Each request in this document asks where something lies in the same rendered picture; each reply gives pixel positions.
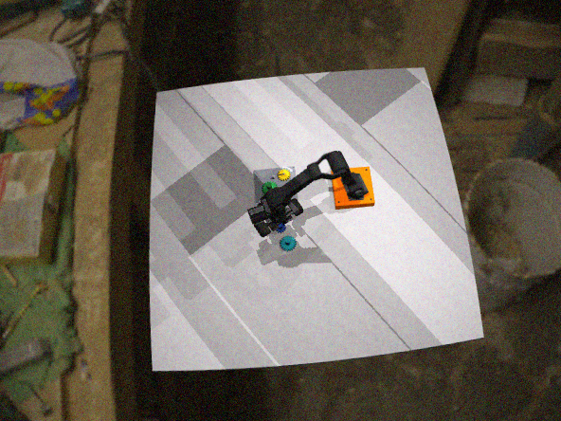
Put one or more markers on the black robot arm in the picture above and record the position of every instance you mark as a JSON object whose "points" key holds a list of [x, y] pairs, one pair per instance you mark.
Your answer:
{"points": [[274, 201]]}

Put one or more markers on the green gear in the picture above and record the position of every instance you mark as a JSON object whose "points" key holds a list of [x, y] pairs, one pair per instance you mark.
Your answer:
{"points": [[268, 185]]}

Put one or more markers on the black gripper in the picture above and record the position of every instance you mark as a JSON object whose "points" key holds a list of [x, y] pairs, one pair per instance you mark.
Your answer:
{"points": [[273, 222]]}

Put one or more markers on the teal gear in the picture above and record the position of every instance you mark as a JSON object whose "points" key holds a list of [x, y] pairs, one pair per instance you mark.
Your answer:
{"points": [[288, 243]]}

